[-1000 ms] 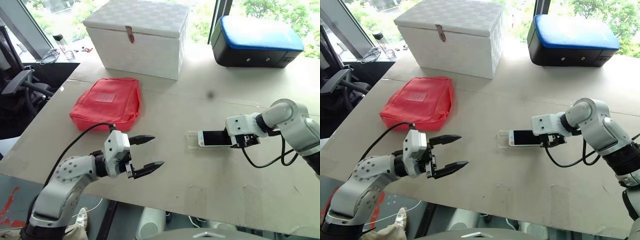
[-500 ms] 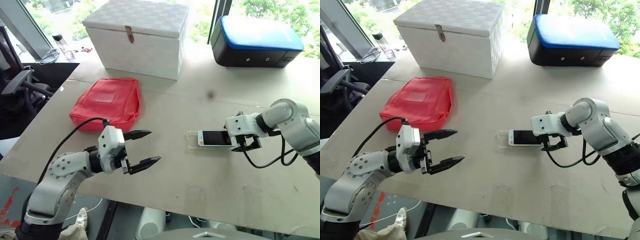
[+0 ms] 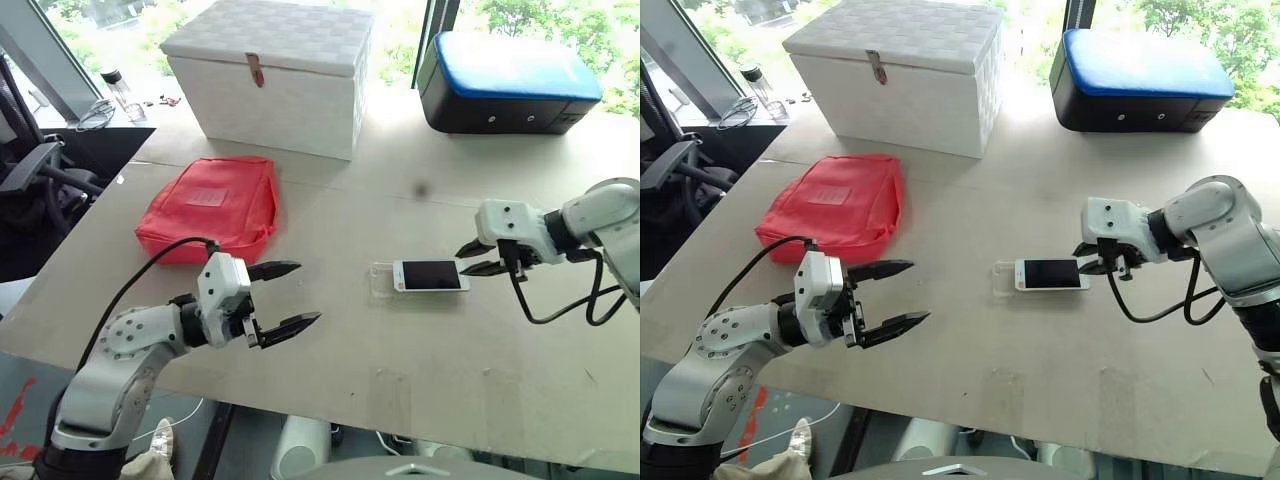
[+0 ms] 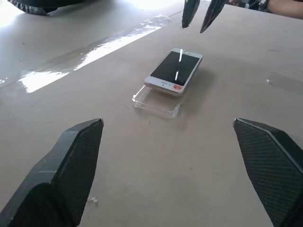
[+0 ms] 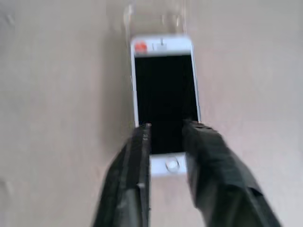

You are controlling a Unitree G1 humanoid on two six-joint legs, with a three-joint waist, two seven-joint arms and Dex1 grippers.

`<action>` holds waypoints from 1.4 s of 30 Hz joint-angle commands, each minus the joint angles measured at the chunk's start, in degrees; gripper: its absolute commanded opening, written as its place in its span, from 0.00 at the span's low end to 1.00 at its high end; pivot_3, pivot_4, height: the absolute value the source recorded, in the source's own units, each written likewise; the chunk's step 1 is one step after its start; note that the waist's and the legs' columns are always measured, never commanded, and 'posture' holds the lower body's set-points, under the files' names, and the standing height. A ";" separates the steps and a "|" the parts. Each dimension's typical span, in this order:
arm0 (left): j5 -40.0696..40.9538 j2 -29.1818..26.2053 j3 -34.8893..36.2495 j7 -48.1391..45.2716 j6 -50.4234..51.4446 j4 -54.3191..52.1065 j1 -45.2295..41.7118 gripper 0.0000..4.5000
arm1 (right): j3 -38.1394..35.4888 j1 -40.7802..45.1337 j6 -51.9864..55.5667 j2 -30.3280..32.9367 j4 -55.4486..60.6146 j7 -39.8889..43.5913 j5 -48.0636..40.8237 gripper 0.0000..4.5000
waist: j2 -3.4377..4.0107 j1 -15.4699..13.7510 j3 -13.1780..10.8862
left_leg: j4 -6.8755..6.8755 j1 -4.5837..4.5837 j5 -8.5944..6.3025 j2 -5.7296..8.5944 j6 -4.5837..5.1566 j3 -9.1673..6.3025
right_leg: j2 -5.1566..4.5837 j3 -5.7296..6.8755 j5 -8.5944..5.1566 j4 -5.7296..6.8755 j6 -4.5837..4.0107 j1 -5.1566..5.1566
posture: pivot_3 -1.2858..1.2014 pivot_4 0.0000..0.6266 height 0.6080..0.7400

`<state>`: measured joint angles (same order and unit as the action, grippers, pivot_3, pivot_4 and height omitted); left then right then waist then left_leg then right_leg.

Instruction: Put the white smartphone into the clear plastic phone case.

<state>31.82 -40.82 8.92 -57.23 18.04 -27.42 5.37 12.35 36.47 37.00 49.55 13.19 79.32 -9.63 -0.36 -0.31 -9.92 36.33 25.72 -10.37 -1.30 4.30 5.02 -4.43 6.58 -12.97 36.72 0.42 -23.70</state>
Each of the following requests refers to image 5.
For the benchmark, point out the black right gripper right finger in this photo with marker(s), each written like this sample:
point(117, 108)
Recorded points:
point(220, 175)

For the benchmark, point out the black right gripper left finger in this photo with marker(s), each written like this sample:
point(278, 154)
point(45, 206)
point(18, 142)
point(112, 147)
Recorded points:
point(127, 179)

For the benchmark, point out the white smartphone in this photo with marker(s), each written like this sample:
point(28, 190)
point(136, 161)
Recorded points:
point(165, 94)

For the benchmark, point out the clear plastic phone case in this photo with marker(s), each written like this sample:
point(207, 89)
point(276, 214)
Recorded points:
point(155, 21)

